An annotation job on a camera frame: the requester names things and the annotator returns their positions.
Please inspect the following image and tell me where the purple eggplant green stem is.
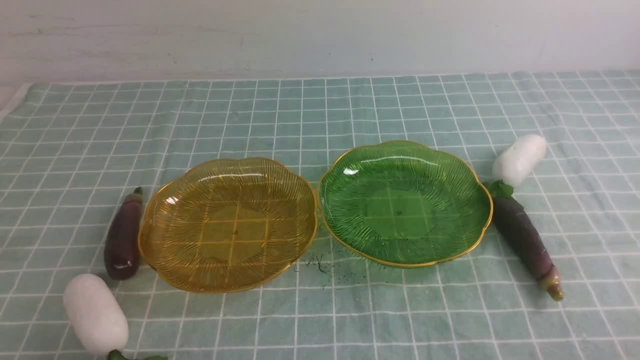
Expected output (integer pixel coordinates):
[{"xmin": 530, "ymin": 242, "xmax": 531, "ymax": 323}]
[{"xmin": 482, "ymin": 180, "xmax": 564, "ymax": 302}]

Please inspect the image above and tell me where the white radish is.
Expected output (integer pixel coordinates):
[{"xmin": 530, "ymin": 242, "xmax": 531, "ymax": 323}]
[
  {"xmin": 493, "ymin": 134, "xmax": 547, "ymax": 188},
  {"xmin": 62, "ymin": 273, "xmax": 130, "ymax": 360}
]

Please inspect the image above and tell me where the green ribbed glass plate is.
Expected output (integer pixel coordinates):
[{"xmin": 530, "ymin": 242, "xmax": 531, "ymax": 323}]
[{"xmin": 317, "ymin": 140, "xmax": 494, "ymax": 268}]

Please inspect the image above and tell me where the green checkered tablecloth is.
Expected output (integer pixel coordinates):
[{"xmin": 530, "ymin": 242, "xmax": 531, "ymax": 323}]
[{"xmin": 0, "ymin": 69, "xmax": 640, "ymax": 360}]

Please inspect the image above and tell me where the amber ribbed glass plate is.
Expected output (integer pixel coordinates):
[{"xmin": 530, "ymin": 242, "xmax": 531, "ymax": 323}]
[{"xmin": 137, "ymin": 157, "xmax": 318, "ymax": 294}]

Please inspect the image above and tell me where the dark purple eggplant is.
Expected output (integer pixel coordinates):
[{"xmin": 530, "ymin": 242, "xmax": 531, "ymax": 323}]
[{"xmin": 103, "ymin": 186, "xmax": 143, "ymax": 281}]

